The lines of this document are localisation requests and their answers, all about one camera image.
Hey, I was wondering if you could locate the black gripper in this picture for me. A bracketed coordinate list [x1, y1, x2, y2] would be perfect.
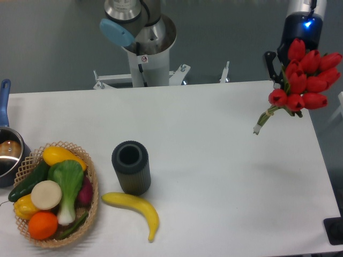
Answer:
[264, 12, 323, 88]

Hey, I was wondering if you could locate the red tulip bouquet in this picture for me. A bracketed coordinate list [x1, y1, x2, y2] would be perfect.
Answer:
[253, 38, 342, 135]

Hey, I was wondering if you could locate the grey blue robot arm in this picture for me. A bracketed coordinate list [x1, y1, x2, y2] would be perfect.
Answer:
[100, 1, 327, 88]

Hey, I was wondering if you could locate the white furniture piece right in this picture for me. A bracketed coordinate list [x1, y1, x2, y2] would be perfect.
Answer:
[327, 92, 343, 125]

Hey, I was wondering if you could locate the black device at edge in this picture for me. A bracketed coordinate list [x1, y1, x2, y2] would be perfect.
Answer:
[323, 217, 342, 245]

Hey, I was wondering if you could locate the dark grey ribbed vase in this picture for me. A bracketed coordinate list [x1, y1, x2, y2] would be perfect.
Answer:
[111, 141, 151, 196]

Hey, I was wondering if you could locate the yellow banana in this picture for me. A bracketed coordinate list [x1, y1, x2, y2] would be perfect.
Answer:
[101, 192, 160, 243]

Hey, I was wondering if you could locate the purple sweet potato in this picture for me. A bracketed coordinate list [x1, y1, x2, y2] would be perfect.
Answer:
[77, 176, 93, 206]

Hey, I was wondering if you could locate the green bok choy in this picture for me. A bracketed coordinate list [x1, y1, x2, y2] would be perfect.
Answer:
[48, 160, 84, 226]

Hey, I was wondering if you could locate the yellow squash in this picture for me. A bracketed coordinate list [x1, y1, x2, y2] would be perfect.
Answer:
[42, 146, 87, 171]

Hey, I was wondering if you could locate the green bean pod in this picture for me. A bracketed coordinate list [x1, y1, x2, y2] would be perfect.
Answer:
[56, 212, 88, 240]

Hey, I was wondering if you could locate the woven wicker basket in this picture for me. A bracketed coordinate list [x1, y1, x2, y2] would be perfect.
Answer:
[14, 141, 99, 248]

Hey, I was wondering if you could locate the dark green cucumber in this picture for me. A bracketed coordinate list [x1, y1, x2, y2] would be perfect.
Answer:
[8, 160, 50, 202]

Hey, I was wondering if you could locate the cream round radish slice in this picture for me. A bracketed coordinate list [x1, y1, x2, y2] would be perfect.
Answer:
[31, 180, 62, 210]

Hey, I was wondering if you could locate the orange fruit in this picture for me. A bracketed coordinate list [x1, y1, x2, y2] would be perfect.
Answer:
[28, 211, 58, 240]

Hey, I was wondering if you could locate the yellow bell pepper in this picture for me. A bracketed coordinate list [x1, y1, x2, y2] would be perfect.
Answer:
[13, 194, 40, 220]

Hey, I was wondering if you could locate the white metal mounting frame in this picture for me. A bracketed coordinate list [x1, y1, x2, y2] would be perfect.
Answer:
[93, 61, 230, 89]

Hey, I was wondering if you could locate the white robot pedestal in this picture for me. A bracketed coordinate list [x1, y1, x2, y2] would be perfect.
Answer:
[123, 40, 175, 87]

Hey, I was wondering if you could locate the blue handled saucepan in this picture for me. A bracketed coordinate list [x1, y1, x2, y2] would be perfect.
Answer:
[1, 79, 31, 188]

